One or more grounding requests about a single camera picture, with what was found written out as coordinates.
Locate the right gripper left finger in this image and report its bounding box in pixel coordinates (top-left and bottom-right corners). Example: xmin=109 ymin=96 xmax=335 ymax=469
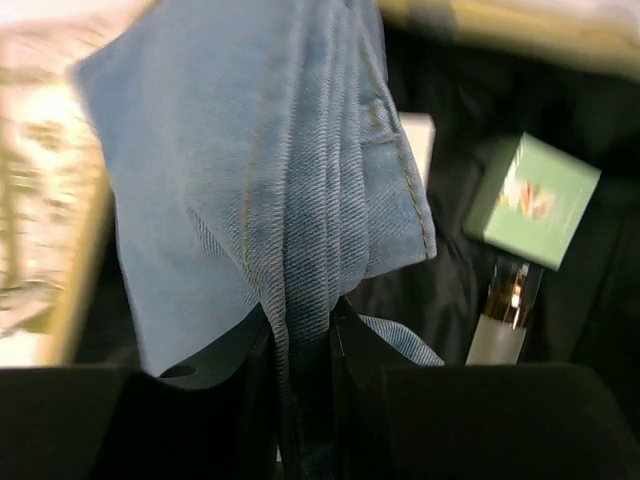
xmin=1 ymin=321 xmax=276 ymax=479

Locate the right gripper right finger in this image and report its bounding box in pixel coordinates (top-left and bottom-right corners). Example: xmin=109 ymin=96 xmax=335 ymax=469
xmin=330 ymin=300 xmax=639 ymax=479

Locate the clear gold pump bottle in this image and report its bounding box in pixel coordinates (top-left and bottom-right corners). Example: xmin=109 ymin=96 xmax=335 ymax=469
xmin=466 ymin=257 xmax=543 ymax=365

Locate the green cosmetic box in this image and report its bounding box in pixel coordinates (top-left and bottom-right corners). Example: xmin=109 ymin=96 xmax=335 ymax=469
xmin=463 ymin=133 xmax=601 ymax=271

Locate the white cosmetic box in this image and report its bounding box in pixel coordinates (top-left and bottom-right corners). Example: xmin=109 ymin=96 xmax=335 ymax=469
xmin=399 ymin=112 xmax=436 ymax=188

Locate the blue denim cloth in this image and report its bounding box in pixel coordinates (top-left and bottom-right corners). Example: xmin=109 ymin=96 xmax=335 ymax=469
xmin=72 ymin=1 xmax=436 ymax=479

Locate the cream cartoon print cloth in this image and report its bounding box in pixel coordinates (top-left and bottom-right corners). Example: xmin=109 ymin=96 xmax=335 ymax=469
xmin=1 ymin=14 xmax=112 ymax=337

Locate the yellow suitcase black lining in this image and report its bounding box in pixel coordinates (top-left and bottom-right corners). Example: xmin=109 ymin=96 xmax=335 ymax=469
xmin=74 ymin=1 xmax=639 ymax=388

